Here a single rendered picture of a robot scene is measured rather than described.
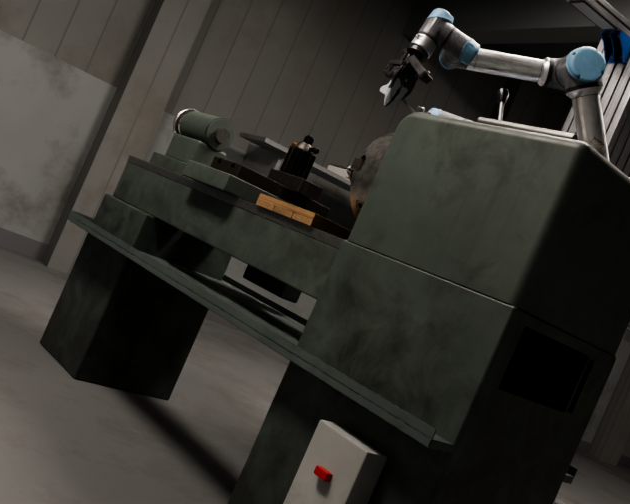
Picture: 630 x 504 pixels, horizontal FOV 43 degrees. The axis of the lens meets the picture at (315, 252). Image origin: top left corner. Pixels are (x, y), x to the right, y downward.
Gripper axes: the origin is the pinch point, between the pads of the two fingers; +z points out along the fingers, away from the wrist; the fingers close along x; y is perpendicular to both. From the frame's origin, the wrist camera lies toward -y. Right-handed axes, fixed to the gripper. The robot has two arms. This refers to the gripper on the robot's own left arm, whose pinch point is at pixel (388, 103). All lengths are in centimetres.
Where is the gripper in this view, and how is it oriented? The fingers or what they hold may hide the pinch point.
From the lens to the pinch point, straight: 255.2
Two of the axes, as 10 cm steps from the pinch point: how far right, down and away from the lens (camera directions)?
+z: -5.5, 8.2, -1.5
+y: -5.9, -2.6, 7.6
